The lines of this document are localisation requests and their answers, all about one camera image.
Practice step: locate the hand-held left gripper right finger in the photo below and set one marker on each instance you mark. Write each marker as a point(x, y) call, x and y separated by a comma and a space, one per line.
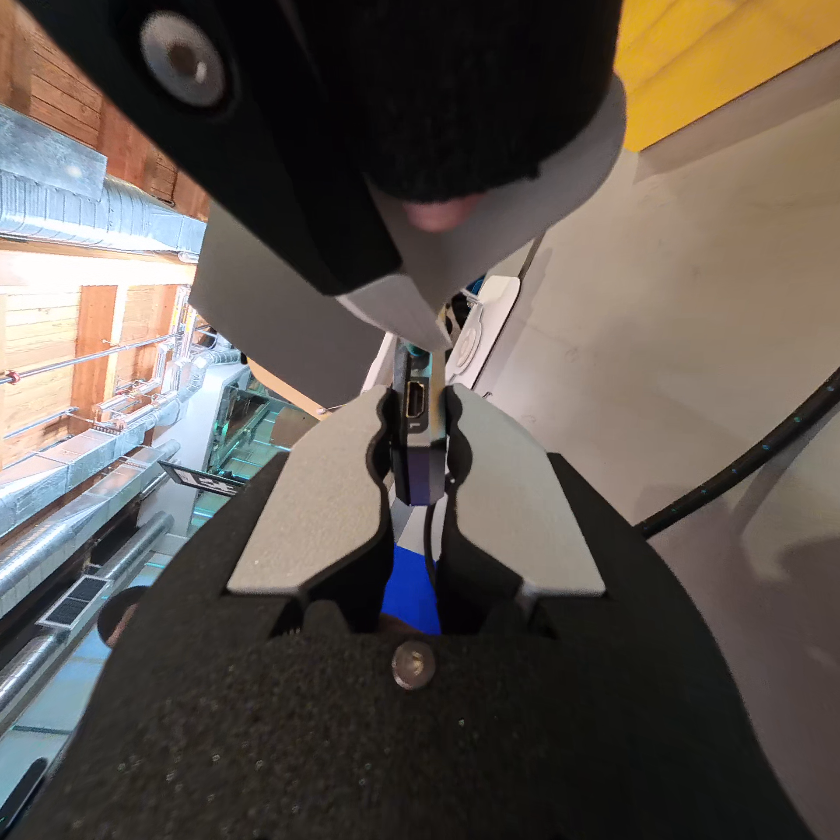
point(525, 512)

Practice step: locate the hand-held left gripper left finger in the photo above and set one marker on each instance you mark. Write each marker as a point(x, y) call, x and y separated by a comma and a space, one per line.
point(315, 512)

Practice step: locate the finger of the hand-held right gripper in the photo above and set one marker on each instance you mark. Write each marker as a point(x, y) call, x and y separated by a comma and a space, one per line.
point(400, 308)
point(525, 197)

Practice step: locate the grey video switch box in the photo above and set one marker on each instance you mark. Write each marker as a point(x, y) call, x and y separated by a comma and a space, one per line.
point(420, 446)

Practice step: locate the blue plastic bin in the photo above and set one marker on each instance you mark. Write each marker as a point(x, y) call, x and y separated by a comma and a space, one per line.
point(413, 590)

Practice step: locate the yellow plastic bin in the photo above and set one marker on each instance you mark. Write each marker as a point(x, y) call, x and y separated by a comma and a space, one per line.
point(709, 59)

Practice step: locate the grey desk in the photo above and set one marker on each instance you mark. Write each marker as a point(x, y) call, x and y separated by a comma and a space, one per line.
point(689, 295)

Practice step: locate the person's right hand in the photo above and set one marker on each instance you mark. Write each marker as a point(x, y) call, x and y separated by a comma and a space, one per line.
point(438, 213)

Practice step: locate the white panel base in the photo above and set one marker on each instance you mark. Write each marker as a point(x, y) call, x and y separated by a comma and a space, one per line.
point(479, 328)

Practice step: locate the silver ventilation duct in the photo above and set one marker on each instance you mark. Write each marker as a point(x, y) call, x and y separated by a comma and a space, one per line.
point(65, 518)
point(85, 203)

